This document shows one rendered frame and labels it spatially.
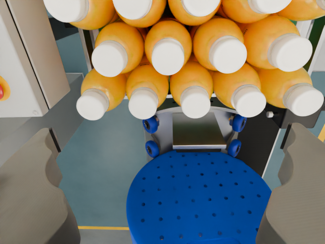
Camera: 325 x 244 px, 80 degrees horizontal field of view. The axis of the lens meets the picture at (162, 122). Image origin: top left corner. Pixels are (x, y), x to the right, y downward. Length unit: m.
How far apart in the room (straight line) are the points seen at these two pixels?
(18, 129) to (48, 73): 0.65
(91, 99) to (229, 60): 0.18
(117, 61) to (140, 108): 0.07
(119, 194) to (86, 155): 0.60
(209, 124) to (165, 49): 0.24
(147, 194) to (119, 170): 1.60
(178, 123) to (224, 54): 0.22
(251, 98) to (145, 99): 0.14
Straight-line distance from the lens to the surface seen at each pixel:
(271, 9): 0.26
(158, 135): 0.51
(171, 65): 0.25
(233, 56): 0.25
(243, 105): 0.28
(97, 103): 0.28
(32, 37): 0.34
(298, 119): 0.47
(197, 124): 0.43
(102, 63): 0.26
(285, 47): 0.27
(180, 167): 0.45
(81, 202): 2.52
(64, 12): 0.26
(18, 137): 0.99
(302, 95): 0.31
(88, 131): 1.78
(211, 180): 0.43
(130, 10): 0.24
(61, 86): 0.38
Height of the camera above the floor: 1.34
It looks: 58 degrees down
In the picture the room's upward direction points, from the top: 177 degrees counter-clockwise
